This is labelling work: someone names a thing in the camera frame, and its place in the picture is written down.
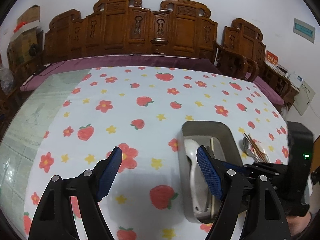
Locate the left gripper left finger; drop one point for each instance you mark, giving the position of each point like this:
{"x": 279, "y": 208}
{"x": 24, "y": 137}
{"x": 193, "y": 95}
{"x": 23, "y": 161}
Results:
{"x": 108, "y": 171}

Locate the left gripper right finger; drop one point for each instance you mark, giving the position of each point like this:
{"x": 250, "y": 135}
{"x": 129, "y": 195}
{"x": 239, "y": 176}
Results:
{"x": 212, "y": 170}

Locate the white ceramic spoon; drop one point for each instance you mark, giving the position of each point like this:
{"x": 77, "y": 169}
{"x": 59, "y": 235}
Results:
{"x": 200, "y": 193}
{"x": 261, "y": 147}

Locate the person's right hand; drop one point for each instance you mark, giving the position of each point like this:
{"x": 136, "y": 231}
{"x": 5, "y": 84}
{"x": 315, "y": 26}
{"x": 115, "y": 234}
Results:
{"x": 298, "y": 224}

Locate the grey metal tray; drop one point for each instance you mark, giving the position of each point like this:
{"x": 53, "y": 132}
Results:
{"x": 218, "y": 140}

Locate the silver metal spoon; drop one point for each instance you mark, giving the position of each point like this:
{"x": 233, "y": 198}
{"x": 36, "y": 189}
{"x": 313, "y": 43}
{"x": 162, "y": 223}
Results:
{"x": 248, "y": 151}

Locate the brown wooden chopstick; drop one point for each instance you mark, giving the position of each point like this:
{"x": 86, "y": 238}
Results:
{"x": 258, "y": 150}

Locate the strawberry flower tablecloth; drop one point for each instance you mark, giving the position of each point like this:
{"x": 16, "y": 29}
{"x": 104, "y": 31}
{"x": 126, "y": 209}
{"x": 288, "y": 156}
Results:
{"x": 142, "y": 110}

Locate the white electrical panel box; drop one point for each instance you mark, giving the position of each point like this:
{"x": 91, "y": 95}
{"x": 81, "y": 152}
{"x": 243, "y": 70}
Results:
{"x": 303, "y": 98}

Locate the purple seat cushion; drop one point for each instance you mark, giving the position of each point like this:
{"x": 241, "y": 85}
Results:
{"x": 203, "y": 65}

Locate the carved wooden armchair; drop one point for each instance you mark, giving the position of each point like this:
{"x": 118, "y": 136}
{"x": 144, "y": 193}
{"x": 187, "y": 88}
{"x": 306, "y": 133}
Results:
{"x": 242, "y": 52}

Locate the red sign card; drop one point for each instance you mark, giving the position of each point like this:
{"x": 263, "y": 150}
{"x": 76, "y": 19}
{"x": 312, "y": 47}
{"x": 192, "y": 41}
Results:
{"x": 271, "y": 58}

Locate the carved wooden bench back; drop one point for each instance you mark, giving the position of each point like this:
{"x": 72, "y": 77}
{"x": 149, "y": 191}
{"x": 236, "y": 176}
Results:
{"x": 179, "y": 28}

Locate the stacked cardboard boxes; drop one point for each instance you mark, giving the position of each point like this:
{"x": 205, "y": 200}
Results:
{"x": 24, "y": 42}

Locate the wall mounted framed panel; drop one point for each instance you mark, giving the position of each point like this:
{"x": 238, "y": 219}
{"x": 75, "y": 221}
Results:
{"x": 304, "y": 30}

